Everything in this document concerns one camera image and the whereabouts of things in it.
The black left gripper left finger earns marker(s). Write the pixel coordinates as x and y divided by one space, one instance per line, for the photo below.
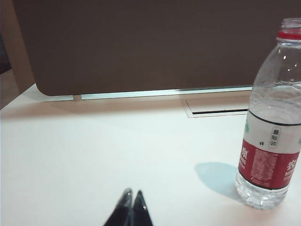
123 209

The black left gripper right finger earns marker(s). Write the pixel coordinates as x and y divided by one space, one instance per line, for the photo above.
141 212

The clear water bottle red label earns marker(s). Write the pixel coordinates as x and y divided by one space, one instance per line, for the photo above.
270 153

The brown desk partition panel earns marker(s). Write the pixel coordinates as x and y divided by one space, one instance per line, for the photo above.
141 47

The aluminium partition base rail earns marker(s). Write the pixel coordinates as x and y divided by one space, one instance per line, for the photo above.
141 93

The partition support bracket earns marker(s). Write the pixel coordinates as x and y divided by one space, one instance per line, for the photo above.
76 97

